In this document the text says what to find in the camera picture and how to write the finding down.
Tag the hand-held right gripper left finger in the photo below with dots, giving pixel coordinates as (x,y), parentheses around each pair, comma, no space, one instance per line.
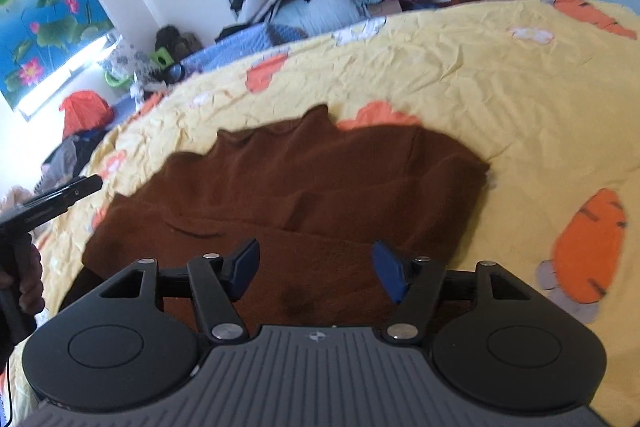
(245,267)

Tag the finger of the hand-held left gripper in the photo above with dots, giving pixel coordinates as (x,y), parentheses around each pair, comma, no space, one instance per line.
(75,188)

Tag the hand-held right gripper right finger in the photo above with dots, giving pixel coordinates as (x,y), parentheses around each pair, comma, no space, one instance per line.
(392,272)

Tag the brown sweater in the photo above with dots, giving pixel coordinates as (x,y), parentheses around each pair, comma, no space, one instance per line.
(300,187)

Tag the heap of dark clothes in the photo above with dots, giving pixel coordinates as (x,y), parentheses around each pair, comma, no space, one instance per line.
(75,152)

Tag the person's left hand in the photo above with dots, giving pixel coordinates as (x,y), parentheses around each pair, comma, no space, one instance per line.
(30,277)

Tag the orange cloth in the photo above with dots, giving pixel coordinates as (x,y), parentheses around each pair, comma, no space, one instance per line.
(85,112)

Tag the green basin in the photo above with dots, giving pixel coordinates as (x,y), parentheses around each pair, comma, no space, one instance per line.
(117,80)

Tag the dark backpack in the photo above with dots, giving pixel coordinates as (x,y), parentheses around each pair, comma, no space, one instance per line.
(172,38)

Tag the lotus pond window blind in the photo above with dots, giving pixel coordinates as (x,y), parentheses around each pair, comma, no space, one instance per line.
(45,7)

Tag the yellow flower print bedsheet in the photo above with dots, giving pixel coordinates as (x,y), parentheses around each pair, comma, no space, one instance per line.
(450,82)

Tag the light blue bundle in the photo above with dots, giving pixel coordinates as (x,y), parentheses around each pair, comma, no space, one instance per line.
(320,9)

